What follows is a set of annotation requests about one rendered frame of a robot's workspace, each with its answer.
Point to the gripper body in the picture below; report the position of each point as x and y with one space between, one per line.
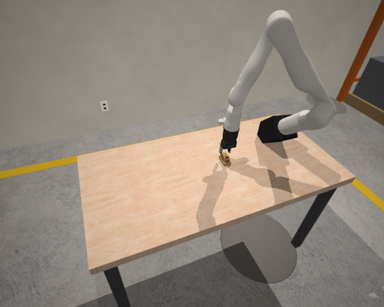
230 133

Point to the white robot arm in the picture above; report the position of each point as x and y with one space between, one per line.
279 31

